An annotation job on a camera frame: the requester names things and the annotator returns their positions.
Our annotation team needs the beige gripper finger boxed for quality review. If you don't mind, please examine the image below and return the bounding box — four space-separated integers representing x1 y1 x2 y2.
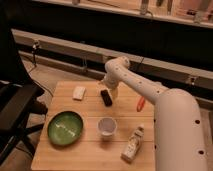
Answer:
109 88 118 100

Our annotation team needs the black eraser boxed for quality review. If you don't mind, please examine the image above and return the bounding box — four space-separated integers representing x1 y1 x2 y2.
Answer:
101 90 112 107

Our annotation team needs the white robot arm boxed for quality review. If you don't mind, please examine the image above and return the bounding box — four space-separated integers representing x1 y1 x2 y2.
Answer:
103 56 208 171

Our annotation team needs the white sponge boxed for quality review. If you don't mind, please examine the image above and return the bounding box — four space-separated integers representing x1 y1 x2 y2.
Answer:
73 86 86 100

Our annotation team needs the orange carrot toy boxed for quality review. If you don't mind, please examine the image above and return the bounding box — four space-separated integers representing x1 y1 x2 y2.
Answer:
136 96 146 112

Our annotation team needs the wooden table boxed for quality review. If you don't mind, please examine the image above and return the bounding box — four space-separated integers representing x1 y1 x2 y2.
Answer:
31 81 155 171

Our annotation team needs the white bottle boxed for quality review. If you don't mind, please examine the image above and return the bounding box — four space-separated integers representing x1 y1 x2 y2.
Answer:
121 124 144 163

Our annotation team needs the green plate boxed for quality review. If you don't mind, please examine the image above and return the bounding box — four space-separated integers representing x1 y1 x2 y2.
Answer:
47 111 84 146

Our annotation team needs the black office chair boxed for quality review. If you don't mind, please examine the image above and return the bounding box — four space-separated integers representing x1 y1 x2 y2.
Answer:
0 8 48 166

